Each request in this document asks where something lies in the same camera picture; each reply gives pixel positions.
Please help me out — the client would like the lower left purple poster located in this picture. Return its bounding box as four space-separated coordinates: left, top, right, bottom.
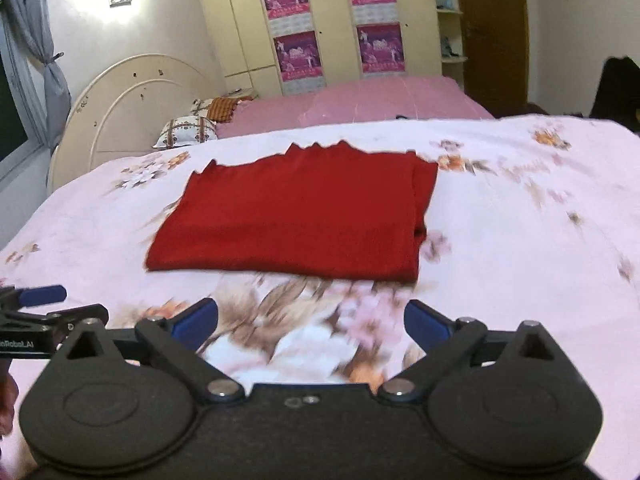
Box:
273 32 323 82

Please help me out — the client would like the patterned white pillow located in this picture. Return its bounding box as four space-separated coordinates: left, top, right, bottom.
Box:
153 115 218 150

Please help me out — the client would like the grey curtain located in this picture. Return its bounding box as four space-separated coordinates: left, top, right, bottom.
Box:
3 0 72 150

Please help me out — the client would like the pink bed sheet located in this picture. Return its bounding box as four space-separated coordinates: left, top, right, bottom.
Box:
216 76 492 139

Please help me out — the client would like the black chair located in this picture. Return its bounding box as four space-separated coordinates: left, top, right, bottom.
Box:
589 56 640 133

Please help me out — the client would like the corner shelf unit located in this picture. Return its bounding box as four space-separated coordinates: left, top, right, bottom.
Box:
435 0 468 89

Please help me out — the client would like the red knit sweater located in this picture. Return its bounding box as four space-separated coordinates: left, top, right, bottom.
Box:
145 141 438 283

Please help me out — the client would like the lower right purple poster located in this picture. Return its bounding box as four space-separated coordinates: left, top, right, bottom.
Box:
357 23 406 77

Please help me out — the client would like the cream wardrobe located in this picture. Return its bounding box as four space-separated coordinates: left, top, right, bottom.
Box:
201 0 442 98

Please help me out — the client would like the orange striped pillow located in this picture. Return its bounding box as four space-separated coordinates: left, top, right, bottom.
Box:
206 96 240 124

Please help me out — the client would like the cream round headboard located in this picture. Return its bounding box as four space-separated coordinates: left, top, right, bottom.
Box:
48 53 220 193

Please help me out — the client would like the left hand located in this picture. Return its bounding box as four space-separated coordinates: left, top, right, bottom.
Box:
0 374 20 437

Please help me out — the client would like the brown wooden door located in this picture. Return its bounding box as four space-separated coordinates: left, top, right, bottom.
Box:
459 0 529 117

